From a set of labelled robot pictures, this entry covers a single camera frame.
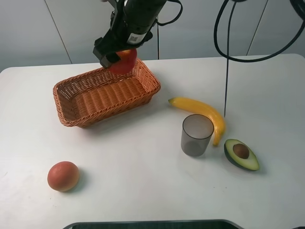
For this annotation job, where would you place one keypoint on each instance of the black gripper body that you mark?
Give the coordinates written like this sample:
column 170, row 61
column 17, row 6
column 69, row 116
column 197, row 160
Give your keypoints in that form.
column 123, row 34

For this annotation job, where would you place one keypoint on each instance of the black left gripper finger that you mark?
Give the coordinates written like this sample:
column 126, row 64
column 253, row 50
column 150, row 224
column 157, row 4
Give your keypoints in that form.
column 106, row 60

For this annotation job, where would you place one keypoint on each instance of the red apple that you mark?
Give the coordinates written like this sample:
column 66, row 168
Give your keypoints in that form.
column 126, row 63

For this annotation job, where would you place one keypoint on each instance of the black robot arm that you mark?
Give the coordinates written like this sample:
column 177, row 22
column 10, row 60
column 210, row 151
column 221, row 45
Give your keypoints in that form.
column 147, row 9

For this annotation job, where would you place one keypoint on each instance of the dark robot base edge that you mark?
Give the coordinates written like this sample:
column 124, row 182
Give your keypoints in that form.
column 174, row 224

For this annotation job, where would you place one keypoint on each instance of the brown wicker basket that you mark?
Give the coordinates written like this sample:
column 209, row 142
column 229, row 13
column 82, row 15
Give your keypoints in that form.
column 96, row 95

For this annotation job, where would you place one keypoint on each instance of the yellow banana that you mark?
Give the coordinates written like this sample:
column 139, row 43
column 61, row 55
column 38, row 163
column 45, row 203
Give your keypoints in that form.
column 197, row 107

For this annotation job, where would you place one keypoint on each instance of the grey translucent plastic cup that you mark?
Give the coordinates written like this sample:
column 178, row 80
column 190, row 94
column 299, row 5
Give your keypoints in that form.
column 197, row 131

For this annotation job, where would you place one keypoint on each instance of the orange round fruit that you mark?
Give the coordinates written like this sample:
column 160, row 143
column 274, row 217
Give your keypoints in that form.
column 63, row 176

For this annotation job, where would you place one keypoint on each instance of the halved avocado with pit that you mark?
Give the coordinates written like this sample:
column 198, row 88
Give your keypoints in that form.
column 240, row 155

